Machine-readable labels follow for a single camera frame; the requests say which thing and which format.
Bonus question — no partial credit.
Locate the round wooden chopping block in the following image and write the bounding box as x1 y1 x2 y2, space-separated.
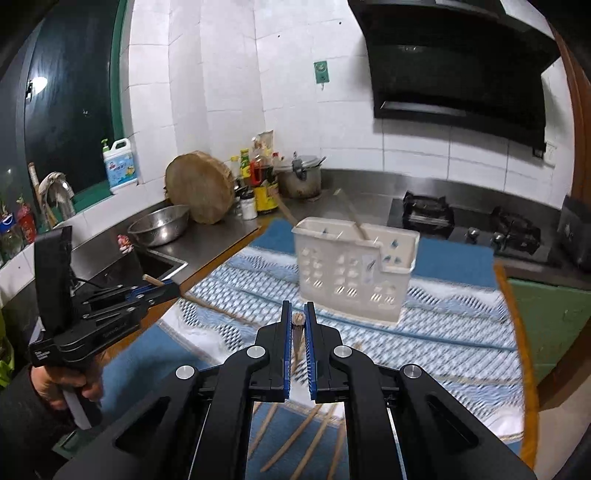
165 151 236 225

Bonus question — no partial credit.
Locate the person's left hand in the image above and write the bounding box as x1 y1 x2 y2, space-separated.
30 354 105 411

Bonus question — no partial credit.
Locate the blue patterned woven mat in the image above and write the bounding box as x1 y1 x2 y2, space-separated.
99 217 523 480

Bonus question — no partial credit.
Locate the steel kitchen sink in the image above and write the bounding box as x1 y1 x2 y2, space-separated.
73 226 189 296

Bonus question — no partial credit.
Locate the person's left forearm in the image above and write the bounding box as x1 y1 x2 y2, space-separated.
0 367 81 480

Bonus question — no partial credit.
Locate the black gas stove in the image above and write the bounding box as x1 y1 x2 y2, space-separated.
387 190 555 265

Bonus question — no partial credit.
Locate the grey faucet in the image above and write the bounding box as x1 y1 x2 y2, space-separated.
39 172 77 220

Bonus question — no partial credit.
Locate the black countertop appliance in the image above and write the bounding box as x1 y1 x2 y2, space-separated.
556 194 591 253

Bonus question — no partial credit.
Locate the long brown chopstick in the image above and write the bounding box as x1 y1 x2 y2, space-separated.
142 274 262 326
276 196 297 224
338 188 371 241
292 312 308 388

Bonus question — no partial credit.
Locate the black range hood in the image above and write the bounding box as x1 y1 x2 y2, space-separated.
347 0 561 160

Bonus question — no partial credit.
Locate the green-framed window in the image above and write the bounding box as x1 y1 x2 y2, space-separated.
0 0 131 204

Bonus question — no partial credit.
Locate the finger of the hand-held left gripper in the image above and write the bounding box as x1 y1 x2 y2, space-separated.
82 282 180 331
87 283 161 304

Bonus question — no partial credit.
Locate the dark soy sauce bottle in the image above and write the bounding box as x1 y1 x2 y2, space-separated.
252 154 280 215

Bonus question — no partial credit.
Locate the white jar with black lid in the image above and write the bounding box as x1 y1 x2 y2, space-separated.
240 188 258 221

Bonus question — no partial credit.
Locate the red canister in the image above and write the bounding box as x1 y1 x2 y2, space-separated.
17 198 37 243

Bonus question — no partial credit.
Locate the bunch of wooden chopsticks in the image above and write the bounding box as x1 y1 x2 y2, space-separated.
247 401 352 480

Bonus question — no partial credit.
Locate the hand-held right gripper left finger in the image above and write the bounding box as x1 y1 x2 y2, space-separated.
53 300 293 480

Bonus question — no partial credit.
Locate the white detergent jug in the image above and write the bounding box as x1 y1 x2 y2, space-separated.
102 137 139 193

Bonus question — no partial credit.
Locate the steel colander bowl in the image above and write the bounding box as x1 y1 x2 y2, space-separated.
127 204 191 247

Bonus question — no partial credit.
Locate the metal pressure cooker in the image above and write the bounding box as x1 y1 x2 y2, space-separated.
277 154 328 200

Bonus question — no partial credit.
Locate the white plastic utensil holder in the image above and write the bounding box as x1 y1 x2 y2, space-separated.
292 216 421 326

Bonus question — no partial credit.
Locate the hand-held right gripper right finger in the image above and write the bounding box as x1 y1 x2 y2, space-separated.
305 301 539 480

